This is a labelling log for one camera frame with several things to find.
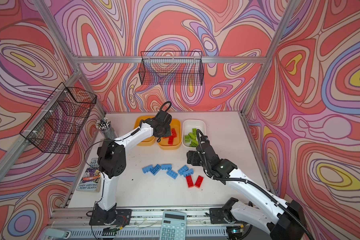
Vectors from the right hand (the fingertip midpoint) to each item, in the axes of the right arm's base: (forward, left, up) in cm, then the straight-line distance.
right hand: (195, 157), depth 79 cm
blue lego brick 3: (-3, +4, -12) cm, 13 cm away
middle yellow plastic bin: (+16, +19, -10) cm, 27 cm away
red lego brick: (+24, +12, -9) cm, 28 cm away
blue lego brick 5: (0, +23, -12) cm, 26 cm away
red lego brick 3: (-8, +3, -13) cm, 16 cm away
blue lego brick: (-3, +13, -12) cm, 19 cm away
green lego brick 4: (+16, -1, -12) cm, 20 cm away
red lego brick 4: (-8, -2, -13) cm, 15 cm away
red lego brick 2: (+21, +14, -12) cm, 28 cm away
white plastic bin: (+31, +2, -10) cm, 32 cm away
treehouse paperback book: (-7, +59, -11) cm, 60 cm away
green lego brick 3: (+22, 0, -11) cm, 25 cm away
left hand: (+22, +14, -4) cm, 27 cm away
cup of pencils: (+21, +53, +5) cm, 57 cm away
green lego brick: (+27, -3, -12) cm, 29 cm away
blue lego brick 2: (-1, +6, -13) cm, 14 cm away
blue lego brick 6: (0, +28, -12) cm, 31 cm away
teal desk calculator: (-29, +12, -11) cm, 34 cm away
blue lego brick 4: (+1, +17, -12) cm, 20 cm away
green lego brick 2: (+20, +3, -11) cm, 23 cm away
